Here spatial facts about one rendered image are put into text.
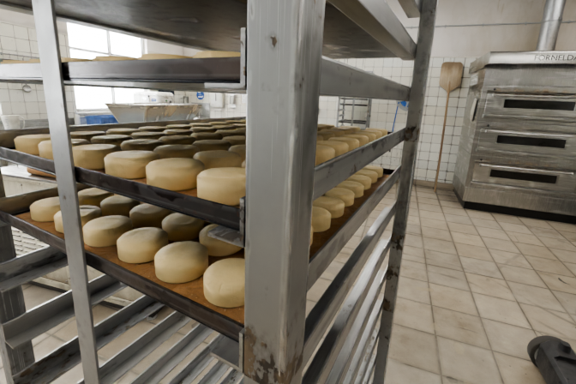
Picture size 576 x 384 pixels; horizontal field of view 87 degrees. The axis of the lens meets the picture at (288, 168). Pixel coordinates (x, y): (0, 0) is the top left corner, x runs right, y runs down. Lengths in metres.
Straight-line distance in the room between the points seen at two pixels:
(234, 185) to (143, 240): 0.16
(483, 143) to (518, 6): 2.16
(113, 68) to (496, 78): 4.53
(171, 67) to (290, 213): 0.12
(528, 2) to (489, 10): 0.46
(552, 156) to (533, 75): 0.99
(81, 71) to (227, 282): 0.21
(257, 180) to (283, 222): 0.03
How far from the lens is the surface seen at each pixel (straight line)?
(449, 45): 5.62
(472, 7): 5.76
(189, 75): 0.21
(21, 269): 0.60
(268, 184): 0.16
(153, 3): 0.42
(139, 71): 0.24
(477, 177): 4.69
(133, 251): 0.35
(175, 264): 0.31
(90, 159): 0.37
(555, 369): 2.16
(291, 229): 0.16
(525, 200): 4.93
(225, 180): 0.23
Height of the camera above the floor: 1.39
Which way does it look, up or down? 13 degrees down
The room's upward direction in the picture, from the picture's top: 2 degrees clockwise
